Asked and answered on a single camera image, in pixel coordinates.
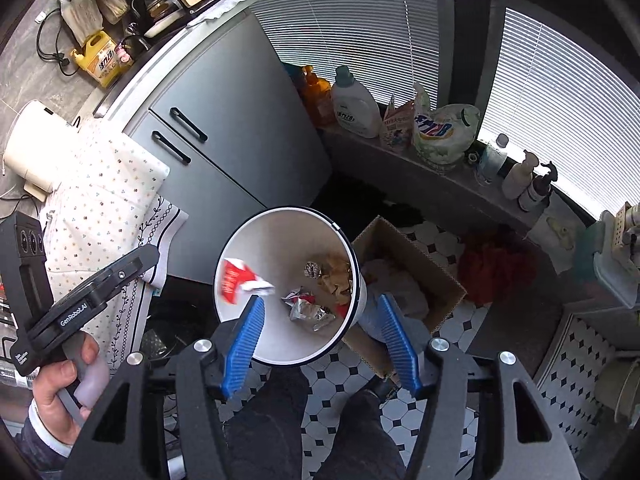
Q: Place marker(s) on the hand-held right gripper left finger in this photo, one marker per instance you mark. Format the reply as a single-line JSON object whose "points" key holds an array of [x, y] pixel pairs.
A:
{"points": [[245, 355]]}

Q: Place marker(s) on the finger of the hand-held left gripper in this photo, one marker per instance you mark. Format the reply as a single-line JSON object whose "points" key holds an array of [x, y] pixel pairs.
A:
{"points": [[125, 270]]}

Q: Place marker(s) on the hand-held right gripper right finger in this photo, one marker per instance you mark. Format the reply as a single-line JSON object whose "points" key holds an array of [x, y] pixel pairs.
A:
{"points": [[400, 345]]}

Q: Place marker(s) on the red white wrapper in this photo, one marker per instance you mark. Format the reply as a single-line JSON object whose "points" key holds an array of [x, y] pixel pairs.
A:
{"points": [[240, 280]]}

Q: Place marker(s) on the silver foil wrapper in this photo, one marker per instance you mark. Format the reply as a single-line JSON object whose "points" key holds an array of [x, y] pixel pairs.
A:
{"points": [[307, 310]]}

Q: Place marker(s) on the brown paper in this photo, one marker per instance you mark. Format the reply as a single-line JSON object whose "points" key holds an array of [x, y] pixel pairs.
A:
{"points": [[335, 277]]}

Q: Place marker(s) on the small foil ball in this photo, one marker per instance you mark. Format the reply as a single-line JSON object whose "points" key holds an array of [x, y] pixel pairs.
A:
{"points": [[313, 269]]}

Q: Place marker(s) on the white trash bin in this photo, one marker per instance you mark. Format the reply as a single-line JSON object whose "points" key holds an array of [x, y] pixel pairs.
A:
{"points": [[280, 240]]}

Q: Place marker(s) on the person's left forearm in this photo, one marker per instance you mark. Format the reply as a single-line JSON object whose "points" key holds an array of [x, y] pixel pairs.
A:
{"points": [[45, 450]]}

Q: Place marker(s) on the person's left hand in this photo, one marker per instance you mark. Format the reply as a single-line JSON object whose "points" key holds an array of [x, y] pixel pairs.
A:
{"points": [[52, 395]]}

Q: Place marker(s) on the white plastic bag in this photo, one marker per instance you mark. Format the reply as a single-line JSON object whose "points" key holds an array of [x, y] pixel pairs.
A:
{"points": [[405, 285]]}

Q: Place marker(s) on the floral white tablecloth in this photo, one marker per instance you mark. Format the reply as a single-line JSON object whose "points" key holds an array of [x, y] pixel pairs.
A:
{"points": [[105, 200]]}

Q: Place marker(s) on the person's left leg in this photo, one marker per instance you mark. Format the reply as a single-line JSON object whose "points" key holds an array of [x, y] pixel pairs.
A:
{"points": [[270, 435]]}

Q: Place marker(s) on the person's leg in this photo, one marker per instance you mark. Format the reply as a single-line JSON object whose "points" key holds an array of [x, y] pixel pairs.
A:
{"points": [[270, 435], [362, 440]]}

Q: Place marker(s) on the cardboard box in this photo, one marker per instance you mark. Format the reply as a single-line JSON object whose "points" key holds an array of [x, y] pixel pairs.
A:
{"points": [[420, 255]]}

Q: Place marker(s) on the person's right leg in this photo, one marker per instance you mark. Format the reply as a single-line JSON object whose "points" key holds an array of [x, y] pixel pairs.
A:
{"points": [[362, 440]]}

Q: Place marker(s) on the red cloth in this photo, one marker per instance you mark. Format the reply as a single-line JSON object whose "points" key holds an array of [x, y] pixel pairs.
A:
{"points": [[495, 270]]}

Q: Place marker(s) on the cream air fryer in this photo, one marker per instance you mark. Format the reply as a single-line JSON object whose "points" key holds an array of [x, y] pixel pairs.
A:
{"points": [[37, 145]]}

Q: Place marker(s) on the gray sink cabinet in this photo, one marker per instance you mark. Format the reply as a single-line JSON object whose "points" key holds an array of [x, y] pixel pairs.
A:
{"points": [[225, 125]]}

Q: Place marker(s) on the dark pump bottle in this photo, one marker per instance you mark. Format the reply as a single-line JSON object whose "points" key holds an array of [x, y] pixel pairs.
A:
{"points": [[535, 192]]}

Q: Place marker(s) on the white pump bottle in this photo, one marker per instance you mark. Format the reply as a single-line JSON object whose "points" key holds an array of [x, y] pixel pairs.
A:
{"points": [[517, 177]]}

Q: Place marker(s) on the small clear bottle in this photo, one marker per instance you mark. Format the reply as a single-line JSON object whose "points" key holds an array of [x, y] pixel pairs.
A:
{"points": [[492, 160]]}

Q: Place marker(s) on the yellow detergent bottle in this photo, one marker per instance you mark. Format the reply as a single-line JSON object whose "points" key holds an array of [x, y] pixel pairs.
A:
{"points": [[102, 60]]}

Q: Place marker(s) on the green white refill pouch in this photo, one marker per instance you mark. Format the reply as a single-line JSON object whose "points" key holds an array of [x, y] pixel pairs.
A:
{"points": [[442, 135]]}

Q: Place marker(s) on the small pink bottle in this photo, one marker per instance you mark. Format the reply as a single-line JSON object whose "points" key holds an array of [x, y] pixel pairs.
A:
{"points": [[123, 54]]}

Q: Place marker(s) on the small snack bag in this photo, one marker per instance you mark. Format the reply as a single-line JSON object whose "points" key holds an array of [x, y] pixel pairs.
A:
{"points": [[398, 127]]}

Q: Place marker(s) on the beige bucket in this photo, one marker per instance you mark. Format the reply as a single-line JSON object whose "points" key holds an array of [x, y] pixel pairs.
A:
{"points": [[620, 392]]}

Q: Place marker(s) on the teal plastic container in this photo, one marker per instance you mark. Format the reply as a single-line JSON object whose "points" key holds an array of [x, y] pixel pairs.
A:
{"points": [[610, 260]]}

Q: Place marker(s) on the white laundry detergent bottle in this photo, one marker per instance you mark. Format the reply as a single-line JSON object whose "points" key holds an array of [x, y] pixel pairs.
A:
{"points": [[356, 107]]}

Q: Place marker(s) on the orange bottle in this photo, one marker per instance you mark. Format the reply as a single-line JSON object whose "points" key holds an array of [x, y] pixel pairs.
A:
{"points": [[317, 97]]}

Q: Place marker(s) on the hanging plastic bags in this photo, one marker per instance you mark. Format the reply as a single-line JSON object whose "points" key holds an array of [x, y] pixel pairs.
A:
{"points": [[87, 5]]}

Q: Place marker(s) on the white cloth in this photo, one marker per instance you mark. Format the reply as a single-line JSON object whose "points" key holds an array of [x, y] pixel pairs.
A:
{"points": [[235, 0]]}

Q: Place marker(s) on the white window blind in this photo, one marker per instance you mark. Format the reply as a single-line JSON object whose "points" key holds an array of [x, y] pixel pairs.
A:
{"points": [[565, 100], [360, 35]]}

